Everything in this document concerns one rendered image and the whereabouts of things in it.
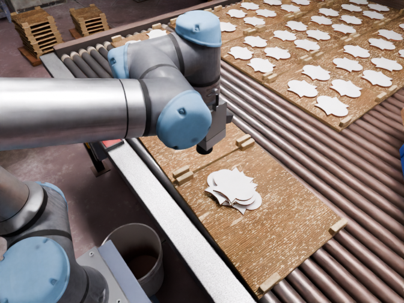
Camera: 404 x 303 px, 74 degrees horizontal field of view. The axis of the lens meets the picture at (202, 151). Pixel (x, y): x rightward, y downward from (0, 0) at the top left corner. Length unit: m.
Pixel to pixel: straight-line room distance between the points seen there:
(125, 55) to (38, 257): 0.38
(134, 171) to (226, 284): 0.48
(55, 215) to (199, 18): 0.48
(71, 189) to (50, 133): 1.92
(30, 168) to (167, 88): 2.23
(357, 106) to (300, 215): 0.64
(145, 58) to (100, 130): 0.15
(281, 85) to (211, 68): 0.88
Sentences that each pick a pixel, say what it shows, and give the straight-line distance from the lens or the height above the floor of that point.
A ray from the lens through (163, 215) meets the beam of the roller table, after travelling 0.86.
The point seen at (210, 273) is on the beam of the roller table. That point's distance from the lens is 0.78.
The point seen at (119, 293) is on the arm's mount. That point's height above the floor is 0.95.
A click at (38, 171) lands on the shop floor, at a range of 2.47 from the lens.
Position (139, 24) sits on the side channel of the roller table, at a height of 0.95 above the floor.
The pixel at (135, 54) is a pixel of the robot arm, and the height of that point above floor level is 1.46.
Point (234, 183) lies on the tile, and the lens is 0.84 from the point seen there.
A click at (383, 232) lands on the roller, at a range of 0.98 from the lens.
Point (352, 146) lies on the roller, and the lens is 1.17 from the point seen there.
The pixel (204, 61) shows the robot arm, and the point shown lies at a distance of 0.48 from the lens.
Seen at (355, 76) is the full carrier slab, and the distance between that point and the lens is 1.55.
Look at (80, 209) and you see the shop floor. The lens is 2.10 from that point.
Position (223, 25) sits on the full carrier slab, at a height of 0.95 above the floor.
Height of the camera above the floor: 1.66
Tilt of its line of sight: 48 degrees down
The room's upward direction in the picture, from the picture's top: straight up
